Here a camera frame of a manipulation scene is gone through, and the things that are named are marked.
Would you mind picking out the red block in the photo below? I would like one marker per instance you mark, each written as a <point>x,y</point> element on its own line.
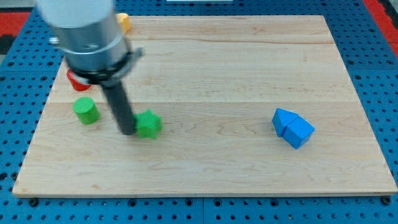
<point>76,85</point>

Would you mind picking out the wooden board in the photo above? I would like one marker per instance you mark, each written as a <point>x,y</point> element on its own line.
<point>216,82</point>

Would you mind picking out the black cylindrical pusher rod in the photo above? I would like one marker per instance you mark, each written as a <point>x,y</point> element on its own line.
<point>118,102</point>

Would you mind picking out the green star block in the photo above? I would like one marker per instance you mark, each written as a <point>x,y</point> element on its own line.
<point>148,124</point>

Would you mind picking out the yellow block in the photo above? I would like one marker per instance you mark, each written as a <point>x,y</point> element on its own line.
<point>124,22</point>

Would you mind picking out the green cylinder block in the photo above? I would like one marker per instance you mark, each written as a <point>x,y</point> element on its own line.
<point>86,110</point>

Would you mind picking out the blue triangular prism block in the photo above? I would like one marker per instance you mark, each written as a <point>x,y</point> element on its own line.
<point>281,119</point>

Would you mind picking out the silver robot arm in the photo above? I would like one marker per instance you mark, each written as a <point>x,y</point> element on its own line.
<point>95,49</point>

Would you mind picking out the blue cube block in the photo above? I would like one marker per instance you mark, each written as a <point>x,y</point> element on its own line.
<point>298,132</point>

